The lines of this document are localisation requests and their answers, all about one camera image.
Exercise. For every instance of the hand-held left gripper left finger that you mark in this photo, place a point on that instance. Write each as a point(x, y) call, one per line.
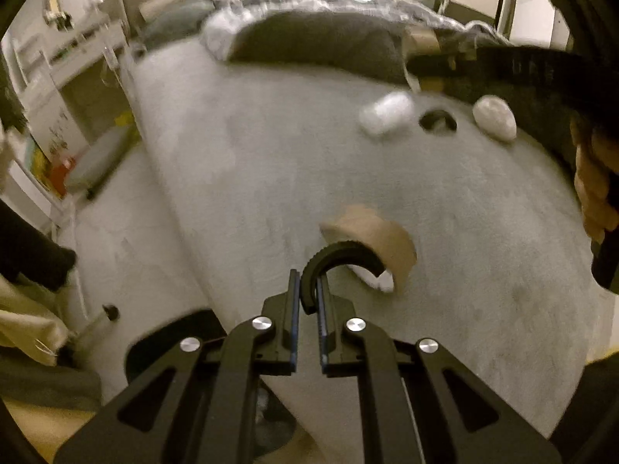
point(293, 328)

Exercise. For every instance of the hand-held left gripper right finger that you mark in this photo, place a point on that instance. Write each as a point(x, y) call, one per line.
point(323, 338)

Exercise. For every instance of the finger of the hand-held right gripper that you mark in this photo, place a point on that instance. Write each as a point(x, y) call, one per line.
point(449, 65)

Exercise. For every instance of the black curved plastic piece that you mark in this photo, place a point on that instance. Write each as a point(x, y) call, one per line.
point(338, 250)

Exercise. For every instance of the person's right hand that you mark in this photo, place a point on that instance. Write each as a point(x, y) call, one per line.
point(595, 188)

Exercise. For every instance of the white air cushion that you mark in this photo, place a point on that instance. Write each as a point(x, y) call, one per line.
point(494, 117)

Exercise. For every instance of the white bubble wrap packet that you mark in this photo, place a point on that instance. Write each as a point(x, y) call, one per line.
point(387, 113)

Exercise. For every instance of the wide brown tape roll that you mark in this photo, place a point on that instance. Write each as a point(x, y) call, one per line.
point(382, 232)

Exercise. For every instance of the dark grey fleece blanket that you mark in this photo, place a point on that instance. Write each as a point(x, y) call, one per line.
point(314, 43)

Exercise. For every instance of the patterned grey duvet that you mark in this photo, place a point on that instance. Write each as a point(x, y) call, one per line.
point(309, 2)

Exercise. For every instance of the grey upholstered bed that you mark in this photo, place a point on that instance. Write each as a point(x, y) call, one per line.
point(242, 179)

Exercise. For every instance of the white clothes rack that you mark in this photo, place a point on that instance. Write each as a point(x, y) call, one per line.
point(94, 321)

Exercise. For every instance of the grey footstool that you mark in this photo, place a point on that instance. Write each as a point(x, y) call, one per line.
point(101, 154)

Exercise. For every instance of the yellow item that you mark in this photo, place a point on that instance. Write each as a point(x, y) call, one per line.
point(124, 120)

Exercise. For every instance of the beige cloth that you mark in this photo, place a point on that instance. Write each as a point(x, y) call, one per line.
point(24, 319)

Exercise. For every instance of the grey pillow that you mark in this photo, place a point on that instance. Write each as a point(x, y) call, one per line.
point(179, 22)

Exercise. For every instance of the red bag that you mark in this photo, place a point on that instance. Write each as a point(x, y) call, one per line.
point(60, 176)

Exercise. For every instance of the white pillow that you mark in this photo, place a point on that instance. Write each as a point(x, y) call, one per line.
point(169, 0)

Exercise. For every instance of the yellow picture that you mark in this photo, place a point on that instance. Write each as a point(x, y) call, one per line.
point(38, 164)

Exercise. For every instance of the white vanity desk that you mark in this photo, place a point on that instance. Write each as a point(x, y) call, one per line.
point(72, 58)

